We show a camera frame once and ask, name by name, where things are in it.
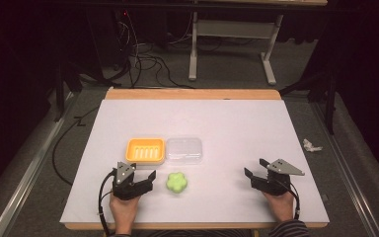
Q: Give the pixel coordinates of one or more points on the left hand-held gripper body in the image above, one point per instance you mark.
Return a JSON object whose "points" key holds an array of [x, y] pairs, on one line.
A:
{"points": [[125, 187]]}

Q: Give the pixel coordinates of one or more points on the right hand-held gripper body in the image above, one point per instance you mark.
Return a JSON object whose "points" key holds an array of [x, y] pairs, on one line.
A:
{"points": [[273, 182]]}

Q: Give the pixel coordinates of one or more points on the yellow soap dish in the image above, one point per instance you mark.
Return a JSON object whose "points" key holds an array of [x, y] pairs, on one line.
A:
{"points": [[145, 150]]}

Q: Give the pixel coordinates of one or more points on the green flower-shaped soap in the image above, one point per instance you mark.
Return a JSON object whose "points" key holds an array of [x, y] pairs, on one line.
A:
{"points": [[176, 182]]}

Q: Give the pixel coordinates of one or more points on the clear plastic container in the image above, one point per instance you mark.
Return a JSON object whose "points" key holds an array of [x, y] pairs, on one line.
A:
{"points": [[184, 150]]}

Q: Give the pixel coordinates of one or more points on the person's right hand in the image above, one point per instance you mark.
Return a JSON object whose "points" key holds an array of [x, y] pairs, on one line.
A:
{"points": [[280, 205]]}

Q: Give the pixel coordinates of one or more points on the person's left hand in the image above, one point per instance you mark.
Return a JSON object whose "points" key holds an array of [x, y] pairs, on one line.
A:
{"points": [[124, 212]]}

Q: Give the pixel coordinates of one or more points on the white table mat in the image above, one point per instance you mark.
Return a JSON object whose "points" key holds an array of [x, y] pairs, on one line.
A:
{"points": [[223, 131]]}

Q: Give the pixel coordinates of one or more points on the person's right striped sleeve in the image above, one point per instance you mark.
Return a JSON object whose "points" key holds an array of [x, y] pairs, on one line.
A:
{"points": [[289, 229]]}

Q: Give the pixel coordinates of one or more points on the crumpled white paper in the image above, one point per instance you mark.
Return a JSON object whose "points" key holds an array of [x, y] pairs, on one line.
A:
{"points": [[311, 146]]}

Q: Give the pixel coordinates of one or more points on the wooden table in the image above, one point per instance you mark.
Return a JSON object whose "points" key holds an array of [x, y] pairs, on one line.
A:
{"points": [[190, 94]]}

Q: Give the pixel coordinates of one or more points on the black metal stand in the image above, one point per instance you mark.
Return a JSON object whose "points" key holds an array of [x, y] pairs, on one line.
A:
{"points": [[60, 89], [329, 98]]}

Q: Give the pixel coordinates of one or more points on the metal floor rail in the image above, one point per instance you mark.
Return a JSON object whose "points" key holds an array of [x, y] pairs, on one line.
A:
{"points": [[345, 171], [29, 168]]}

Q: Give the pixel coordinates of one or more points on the white desk frame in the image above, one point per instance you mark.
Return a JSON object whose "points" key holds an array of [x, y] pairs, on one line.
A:
{"points": [[194, 49]]}

